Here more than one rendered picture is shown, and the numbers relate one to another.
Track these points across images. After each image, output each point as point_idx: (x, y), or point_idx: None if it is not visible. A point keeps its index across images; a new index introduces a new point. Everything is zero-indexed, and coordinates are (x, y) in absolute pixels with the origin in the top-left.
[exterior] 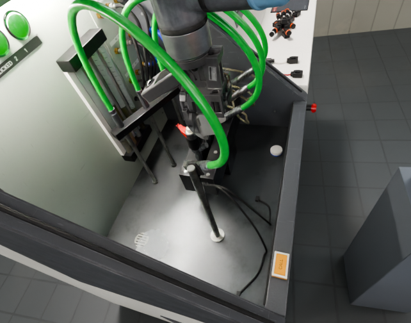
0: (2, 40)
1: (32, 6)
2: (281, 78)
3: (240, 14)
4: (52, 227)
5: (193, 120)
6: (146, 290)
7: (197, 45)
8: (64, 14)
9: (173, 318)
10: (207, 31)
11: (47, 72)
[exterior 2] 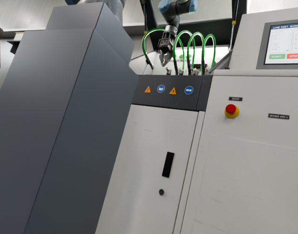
0: (182, 55)
1: (196, 54)
2: (212, 68)
3: (271, 67)
4: (137, 57)
5: (160, 53)
6: None
7: (165, 29)
8: None
9: None
10: (168, 27)
11: (184, 67)
